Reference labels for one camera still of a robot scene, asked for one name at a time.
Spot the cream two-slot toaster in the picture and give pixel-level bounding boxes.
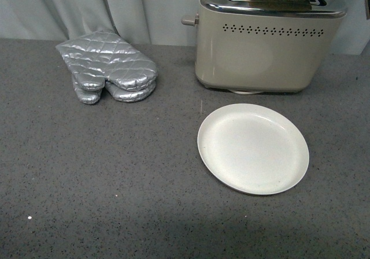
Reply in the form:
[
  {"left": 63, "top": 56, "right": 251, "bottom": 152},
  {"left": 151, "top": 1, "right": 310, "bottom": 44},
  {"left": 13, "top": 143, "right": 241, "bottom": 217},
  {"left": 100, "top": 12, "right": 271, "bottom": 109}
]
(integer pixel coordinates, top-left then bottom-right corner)
[{"left": 182, "top": 0, "right": 346, "bottom": 93}]

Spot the white round plate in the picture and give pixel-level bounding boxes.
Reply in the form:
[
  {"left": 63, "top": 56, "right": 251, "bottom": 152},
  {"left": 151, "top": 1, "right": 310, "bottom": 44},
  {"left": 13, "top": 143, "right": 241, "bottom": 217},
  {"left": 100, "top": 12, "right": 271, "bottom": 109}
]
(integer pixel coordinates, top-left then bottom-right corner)
[{"left": 197, "top": 103, "right": 309, "bottom": 195}]

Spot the silver quilted oven mitt top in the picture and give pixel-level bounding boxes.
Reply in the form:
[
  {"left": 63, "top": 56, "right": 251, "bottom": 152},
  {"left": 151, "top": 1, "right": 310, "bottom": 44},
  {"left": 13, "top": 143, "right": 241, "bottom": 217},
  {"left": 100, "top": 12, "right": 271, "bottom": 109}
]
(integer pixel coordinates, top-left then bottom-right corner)
[{"left": 56, "top": 30, "right": 157, "bottom": 91}]

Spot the silver quilted oven mitt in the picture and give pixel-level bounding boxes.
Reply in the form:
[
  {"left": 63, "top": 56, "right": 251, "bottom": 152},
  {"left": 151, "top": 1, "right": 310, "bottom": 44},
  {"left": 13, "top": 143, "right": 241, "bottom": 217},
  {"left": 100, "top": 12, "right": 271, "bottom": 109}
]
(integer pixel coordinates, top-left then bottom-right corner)
[
  {"left": 56, "top": 30, "right": 157, "bottom": 91},
  {"left": 72, "top": 75, "right": 156, "bottom": 105}
]

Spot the silver quilted oven mitt bottom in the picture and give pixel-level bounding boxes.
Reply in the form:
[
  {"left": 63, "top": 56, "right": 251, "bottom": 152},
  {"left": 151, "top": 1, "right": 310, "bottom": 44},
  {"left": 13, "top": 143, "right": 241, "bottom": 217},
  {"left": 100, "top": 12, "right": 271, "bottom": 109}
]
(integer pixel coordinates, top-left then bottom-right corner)
[{"left": 72, "top": 75, "right": 156, "bottom": 105}]

